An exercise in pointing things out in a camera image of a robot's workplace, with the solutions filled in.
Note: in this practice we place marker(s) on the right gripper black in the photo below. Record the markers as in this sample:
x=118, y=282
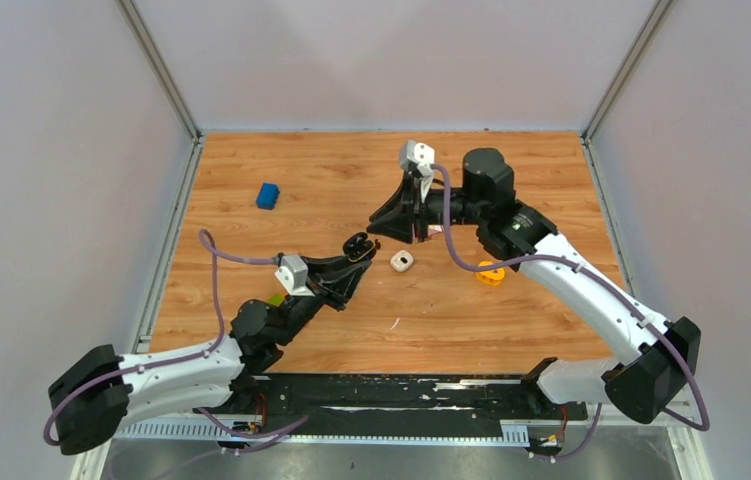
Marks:
x=404, y=214

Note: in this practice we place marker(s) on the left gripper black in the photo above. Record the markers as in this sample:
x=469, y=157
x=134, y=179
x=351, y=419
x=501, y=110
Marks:
x=333, y=279

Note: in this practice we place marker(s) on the white earbud charging case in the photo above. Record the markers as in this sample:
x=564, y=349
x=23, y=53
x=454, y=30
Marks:
x=401, y=261

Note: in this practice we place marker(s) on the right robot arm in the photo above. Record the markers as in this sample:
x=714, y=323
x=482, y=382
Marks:
x=487, y=228

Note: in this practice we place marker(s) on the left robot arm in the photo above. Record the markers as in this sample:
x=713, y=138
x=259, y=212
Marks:
x=104, y=391

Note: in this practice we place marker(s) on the orange green toy block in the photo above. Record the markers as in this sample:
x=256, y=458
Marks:
x=276, y=299

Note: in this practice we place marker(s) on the blue toy block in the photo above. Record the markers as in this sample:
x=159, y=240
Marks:
x=267, y=196

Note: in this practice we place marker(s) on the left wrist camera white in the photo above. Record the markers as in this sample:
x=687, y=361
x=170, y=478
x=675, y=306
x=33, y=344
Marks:
x=292, y=274

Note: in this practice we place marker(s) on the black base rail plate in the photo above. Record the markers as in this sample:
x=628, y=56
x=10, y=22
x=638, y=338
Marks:
x=401, y=406

